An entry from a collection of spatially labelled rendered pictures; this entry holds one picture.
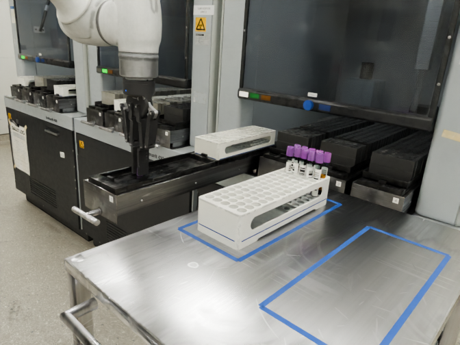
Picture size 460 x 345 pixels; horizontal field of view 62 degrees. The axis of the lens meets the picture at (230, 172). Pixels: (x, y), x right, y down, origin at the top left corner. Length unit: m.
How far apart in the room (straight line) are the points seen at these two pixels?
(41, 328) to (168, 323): 1.36
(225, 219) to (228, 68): 0.82
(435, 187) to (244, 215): 0.62
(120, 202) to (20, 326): 1.08
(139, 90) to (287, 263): 0.52
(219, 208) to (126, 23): 0.47
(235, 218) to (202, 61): 0.92
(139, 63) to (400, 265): 0.66
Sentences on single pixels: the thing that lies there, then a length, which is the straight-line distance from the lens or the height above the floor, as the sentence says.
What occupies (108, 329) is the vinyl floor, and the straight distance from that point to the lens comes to 1.75.
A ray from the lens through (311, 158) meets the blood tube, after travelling 0.80.
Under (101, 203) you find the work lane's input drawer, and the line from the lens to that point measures 0.93.
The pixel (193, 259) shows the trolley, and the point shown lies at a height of 0.82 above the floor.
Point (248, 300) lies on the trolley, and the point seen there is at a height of 0.82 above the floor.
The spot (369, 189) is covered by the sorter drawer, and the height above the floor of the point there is 0.80.
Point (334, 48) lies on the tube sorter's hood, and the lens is 1.13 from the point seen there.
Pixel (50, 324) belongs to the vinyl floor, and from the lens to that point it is 1.83.
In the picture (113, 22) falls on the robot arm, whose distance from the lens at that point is 0.92.
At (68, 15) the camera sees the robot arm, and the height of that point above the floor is 1.17.
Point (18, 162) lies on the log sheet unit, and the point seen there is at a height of 0.32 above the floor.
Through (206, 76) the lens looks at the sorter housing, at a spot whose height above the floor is 1.02.
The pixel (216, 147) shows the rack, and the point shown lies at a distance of 1.09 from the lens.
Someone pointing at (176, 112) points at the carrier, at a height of 0.86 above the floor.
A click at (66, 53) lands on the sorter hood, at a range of 2.22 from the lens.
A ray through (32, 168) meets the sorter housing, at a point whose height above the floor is 0.33.
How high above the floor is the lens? 1.14
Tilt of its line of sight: 19 degrees down
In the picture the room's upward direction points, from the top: 4 degrees clockwise
